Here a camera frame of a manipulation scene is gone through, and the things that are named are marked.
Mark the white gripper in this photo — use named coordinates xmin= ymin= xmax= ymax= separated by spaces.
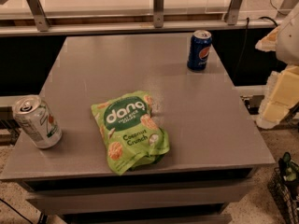
xmin=255 ymin=5 xmax=299 ymax=129

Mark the blue pepsi can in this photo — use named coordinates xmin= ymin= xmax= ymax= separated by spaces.
xmin=187 ymin=30 xmax=212 ymax=71

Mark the green rice chip bag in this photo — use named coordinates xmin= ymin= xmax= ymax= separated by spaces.
xmin=91 ymin=91 xmax=170 ymax=175

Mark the white green soda can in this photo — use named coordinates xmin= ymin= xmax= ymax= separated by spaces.
xmin=12 ymin=95 xmax=62 ymax=149

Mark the grey drawer cabinet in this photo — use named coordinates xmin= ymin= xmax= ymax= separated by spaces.
xmin=1 ymin=34 xmax=273 ymax=224

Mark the black cable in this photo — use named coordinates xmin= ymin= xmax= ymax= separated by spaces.
xmin=232 ymin=16 xmax=278 ymax=82

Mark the far right metal bracket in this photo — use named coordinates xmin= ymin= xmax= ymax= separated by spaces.
xmin=277 ymin=0 xmax=299 ymax=18

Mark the metal bracket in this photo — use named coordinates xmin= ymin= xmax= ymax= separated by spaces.
xmin=224 ymin=0 xmax=243 ymax=25
xmin=153 ymin=0 xmax=164 ymax=28
xmin=26 ymin=0 xmax=50 ymax=32
xmin=277 ymin=0 xmax=299 ymax=18

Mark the black wire basket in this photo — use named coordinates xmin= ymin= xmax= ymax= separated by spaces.
xmin=266 ymin=151 xmax=299 ymax=224

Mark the middle metal bracket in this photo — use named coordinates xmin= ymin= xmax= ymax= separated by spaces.
xmin=153 ymin=0 xmax=164 ymax=28

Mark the left metal bracket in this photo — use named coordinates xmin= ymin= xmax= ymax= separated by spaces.
xmin=26 ymin=0 xmax=50 ymax=32

